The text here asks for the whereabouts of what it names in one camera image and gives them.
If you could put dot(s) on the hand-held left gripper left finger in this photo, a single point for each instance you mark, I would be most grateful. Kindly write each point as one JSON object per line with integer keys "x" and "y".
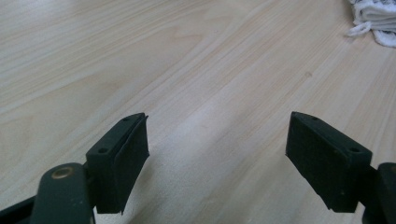
{"x": 118, "y": 174}

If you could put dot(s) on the white black checked cloth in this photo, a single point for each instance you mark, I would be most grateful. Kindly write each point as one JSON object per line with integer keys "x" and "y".
{"x": 378, "y": 15}

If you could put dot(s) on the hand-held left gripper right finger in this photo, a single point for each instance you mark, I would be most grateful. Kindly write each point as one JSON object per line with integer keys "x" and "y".
{"x": 323, "y": 165}

